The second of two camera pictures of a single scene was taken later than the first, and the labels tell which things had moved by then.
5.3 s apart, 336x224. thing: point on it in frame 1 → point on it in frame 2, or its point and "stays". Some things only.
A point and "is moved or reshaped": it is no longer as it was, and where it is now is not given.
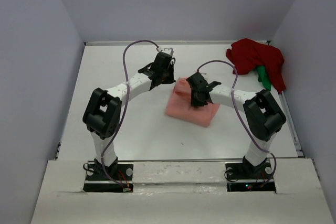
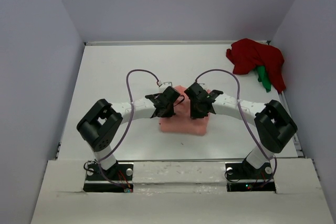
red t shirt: (246, 55) stays
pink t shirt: (179, 107) is moved or reshaped
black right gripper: (195, 102) → (196, 114)
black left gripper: (170, 80) → (169, 114)
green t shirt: (263, 77) stays
